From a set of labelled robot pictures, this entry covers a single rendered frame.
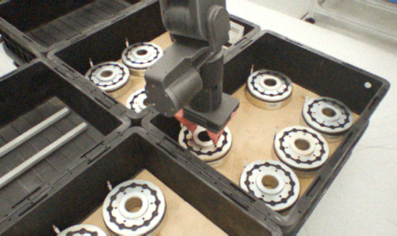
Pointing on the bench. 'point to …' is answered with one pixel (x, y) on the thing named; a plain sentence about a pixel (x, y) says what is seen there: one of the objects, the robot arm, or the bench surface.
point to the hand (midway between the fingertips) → (204, 134)
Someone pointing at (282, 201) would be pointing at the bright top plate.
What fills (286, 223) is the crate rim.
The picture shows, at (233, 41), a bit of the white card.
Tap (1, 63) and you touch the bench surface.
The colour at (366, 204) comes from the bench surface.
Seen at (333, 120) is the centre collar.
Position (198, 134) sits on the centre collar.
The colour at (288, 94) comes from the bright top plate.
